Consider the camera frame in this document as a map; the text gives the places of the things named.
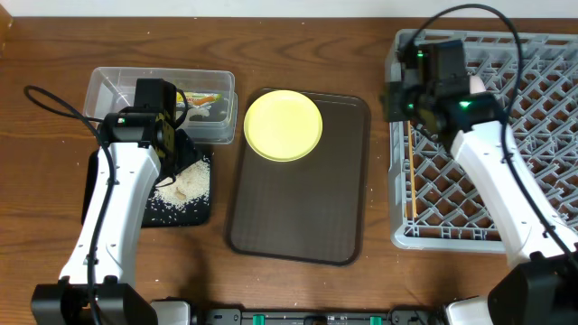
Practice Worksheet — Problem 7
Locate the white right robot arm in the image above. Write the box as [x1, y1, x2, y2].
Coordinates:
[383, 77, 577, 324]

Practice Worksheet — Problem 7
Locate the yellow plate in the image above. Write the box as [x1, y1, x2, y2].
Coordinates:
[244, 90, 323, 163]

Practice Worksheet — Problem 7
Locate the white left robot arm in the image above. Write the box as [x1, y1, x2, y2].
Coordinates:
[31, 112, 197, 324]

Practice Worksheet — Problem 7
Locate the clear plastic waste bin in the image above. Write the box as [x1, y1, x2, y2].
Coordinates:
[84, 67, 238, 144]

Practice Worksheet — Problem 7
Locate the black waste tray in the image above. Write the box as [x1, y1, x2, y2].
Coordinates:
[80, 146, 213, 228]

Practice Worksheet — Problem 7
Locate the pink white bowl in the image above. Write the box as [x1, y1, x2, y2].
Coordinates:
[470, 76, 486, 94]

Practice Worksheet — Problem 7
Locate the rice pile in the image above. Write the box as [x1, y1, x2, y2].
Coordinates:
[146, 157, 212, 222]

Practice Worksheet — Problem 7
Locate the white tissue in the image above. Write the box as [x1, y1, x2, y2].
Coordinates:
[190, 106, 210, 120]

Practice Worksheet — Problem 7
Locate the brown serving tray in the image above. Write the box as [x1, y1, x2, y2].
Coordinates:
[225, 93, 371, 266]

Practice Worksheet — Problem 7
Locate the wooden chopstick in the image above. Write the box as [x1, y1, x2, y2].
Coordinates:
[406, 121, 417, 221]

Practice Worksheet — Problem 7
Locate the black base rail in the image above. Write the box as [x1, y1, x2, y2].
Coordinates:
[195, 307, 447, 325]

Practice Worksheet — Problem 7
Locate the grey plastic dishwasher rack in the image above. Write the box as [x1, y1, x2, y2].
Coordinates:
[388, 30, 577, 254]

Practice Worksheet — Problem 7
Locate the green snack wrapper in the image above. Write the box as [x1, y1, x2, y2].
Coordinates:
[176, 92, 222, 107]

